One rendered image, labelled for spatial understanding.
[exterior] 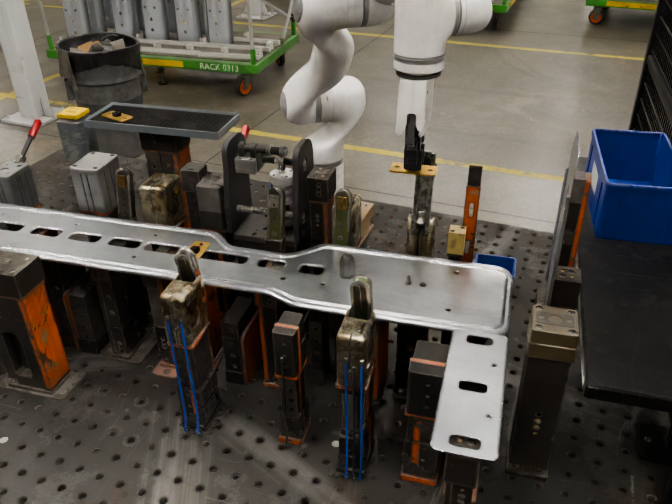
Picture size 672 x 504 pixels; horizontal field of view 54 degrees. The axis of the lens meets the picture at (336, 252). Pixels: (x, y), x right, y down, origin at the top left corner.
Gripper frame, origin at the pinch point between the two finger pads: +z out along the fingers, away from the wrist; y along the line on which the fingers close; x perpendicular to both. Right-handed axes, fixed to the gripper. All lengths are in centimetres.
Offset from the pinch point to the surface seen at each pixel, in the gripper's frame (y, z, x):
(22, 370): 20, 53, -84
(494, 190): -247, 130, 11
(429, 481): 24, 56, 10
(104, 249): 4, 27, -67
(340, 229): -13.5, 25.5, -17.6
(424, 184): -15.0, 13.1, 0.2
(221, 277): 7.7, 27.4, -37.1
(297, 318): 15.5, 28.4, -18.2
